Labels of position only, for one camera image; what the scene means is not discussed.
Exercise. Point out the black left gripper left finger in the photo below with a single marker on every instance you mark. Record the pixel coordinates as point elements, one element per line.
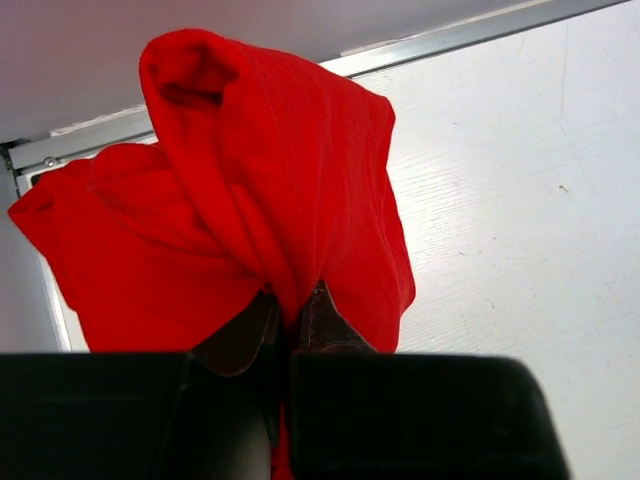
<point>206,413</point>

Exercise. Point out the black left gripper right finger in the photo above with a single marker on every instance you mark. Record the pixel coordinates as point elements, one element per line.
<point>356,413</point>

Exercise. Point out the red t-shirt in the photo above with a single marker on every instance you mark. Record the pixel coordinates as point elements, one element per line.
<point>163,274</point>

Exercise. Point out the aluminium table edge rail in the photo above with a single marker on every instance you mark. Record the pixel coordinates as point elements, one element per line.
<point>206,94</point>

